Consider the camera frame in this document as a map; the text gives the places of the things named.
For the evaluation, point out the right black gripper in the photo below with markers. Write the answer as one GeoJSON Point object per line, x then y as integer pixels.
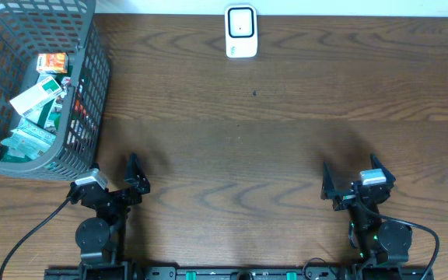
{"type": "Point", "coordinates": [329, 188]}

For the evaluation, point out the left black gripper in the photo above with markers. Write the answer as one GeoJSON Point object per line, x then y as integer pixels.
{"type": "Point", "coordinates": [138, 190]}

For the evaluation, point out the light teal wipes packet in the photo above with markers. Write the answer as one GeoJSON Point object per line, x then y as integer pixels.
{"type": "Point", "coordinates": [29, 139]}

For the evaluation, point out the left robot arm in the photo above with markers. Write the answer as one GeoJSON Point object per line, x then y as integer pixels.
{"type": "Point", "coordinates": [101, 238]}

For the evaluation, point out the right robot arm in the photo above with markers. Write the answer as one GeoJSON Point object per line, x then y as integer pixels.
{"type": "Point", "coordinates": [380, 240]}

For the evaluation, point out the white barcode scanner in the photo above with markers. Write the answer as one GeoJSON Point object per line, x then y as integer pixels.
{"type": "Point", "coordinates": [241, 31]}

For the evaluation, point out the green white flat package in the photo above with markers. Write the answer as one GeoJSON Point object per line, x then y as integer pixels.
{"type": "Point", "coordinates": [49, 115]}

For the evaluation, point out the white green carton box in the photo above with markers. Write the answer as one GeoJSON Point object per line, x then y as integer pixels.
{"type": "Point", "coordinates": [36, 96]}

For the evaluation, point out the grey plastic mesh basket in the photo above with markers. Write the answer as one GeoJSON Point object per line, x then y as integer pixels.
{"type": "Point", "coordinates": [28, 28]}

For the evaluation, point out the orange small box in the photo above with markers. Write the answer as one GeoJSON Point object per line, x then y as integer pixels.
{"type": "Point", "coordinates": [52, 63]}

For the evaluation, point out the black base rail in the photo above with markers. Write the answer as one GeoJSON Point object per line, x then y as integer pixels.
{"type": "Point", "coordinates": [171, 273]}

